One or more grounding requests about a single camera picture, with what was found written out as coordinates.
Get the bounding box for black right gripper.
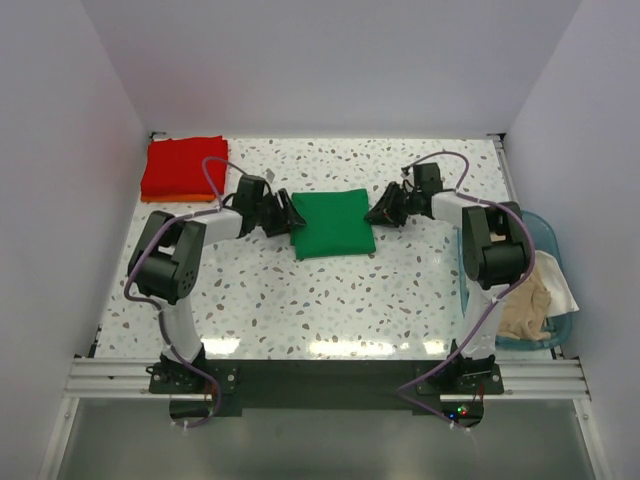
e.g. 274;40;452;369
364;182;421;228

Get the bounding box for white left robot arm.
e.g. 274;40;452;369
124;174;307;392

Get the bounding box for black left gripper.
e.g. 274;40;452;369
253;189;305;238

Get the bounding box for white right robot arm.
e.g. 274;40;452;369
365;163;535;393

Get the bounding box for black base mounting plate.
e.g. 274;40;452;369
146;358;505;427

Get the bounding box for folded orange t shirt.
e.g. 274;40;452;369
140;194;217;203

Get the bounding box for folded red t shirt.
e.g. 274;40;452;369
140;136;229;195

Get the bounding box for beige t shirt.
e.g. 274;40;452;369
497;265;551;341

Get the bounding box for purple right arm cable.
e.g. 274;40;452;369
397;151;539;431

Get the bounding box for green t shirt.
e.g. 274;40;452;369
291;189;376;260

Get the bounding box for aluminium frame rail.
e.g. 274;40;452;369
63;358;591;400

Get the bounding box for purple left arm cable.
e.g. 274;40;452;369
123;157;251;431

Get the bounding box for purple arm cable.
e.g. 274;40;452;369
397;151;539;431
123;157;251;431

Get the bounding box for white t shirt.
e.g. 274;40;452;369
534;250;580;317

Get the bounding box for clear blue plastic bin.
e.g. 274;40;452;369
454;208;575;351

